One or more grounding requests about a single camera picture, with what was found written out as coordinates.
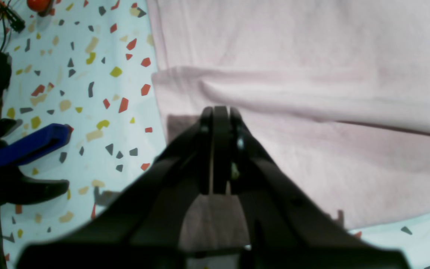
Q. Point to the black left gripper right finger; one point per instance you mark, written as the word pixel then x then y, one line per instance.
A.
pixel 286 229

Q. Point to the pink T-shirt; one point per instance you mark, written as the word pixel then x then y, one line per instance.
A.
pixel 337 91

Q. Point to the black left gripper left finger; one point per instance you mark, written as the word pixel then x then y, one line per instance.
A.
pixel 141 227

